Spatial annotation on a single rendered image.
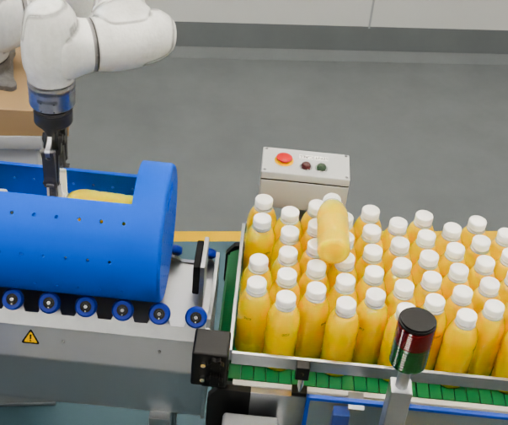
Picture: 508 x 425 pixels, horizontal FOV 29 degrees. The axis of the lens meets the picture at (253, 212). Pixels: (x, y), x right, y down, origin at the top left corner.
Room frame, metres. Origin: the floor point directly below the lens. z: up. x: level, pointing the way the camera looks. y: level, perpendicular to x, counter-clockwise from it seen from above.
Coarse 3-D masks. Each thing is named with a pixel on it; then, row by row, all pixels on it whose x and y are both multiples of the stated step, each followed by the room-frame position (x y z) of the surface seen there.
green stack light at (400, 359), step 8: (392, 344) 1.17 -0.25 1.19; (392, 352) 1.16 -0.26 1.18; (400, 352) 1.14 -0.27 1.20; (408, 352) 1.13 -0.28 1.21; (424, 352) 1.14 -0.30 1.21; (392, 360) 1.15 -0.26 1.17; (400, 360) 1.14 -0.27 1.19; (408, 360) 1.13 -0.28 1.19; (416, 360) 1.13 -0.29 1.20; (424, 360) 1.14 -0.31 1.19; (400, 368) 1.14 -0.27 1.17; (408, 368) 1.13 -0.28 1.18; (416, 368) 1.13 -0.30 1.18; (424, 368) 1.15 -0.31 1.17
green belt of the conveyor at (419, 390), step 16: (240, 272) 1.64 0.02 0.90; (224, 288) 1.60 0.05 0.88; (224, 304) 1.54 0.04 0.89; (224, 320) 1.49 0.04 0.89; (240, 368) 1.35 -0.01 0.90; (256, 368) 1.36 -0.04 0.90; (288, 384) 1.32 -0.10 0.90; (304, 384) 1.33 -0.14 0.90; (320, 384) 1.33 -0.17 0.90; (336, 384) 1.34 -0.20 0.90; (352, 384) 1.34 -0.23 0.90; (368, 384) 1.35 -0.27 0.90; (384, 384) 1.35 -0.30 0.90; (416, 384) 1.36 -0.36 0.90; (432, 384) 1.36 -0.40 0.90; (448, 400) 1.32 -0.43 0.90; (464, 400) 1.33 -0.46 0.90; (480, 400) 1.33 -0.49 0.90; (496, 400) 1.34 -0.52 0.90
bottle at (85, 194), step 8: (72, 192) 1.57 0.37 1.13; (80, 192) 1.57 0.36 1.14; (88, 192) 1.57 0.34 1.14; (96, 192) 1.58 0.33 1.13; (104, 192) 1.58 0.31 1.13; (112, 192) 1.59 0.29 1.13; (96, 200) 1.56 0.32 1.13; (104, 200) 1.56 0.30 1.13; (112, 200) 1.56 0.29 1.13; (120, 200) 1.57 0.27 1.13; (128, 200) 1.57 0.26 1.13
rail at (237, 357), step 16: (240, 352) 1.32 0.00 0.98; (256, 352) 1.32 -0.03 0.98; (288, 368) 1.32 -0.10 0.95; (320, 368) 1.32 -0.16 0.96; (336, 368) 1.32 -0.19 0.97; (352, 368) 1.32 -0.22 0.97; (368, 368) 1.32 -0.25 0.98; (384, 368) 1.32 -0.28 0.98; (448, 384) 1.32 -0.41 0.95; (464, 384) 1.32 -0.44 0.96; (480, 384) 1.32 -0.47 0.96; (496, 384) 1.32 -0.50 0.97
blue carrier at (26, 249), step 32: (0, 192) 1.45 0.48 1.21; (32, 192) 1.65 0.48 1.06; (128, 192) 1.66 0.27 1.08; (160, 192) 1.48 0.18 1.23; (0, 224) 1.40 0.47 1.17; (32, 224) 1.41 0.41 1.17; (64, 224) 1.41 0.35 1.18; (96, 224) 1.41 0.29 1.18; (128, 224) 1.42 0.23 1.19; (160, 224) 1.42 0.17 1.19; (0, 256) 1.38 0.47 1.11; (32, 256) 1.38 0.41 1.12; (96, 256) 1.39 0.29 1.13; (128, 256) 1.39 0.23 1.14; (160, 256) 1.39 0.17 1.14; (32, 288) 1.41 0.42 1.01; (64, 288) 1.39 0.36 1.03; (96, 288) 1.39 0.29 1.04; (128, 288) 1.38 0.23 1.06; (160, 288) 1.40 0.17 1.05
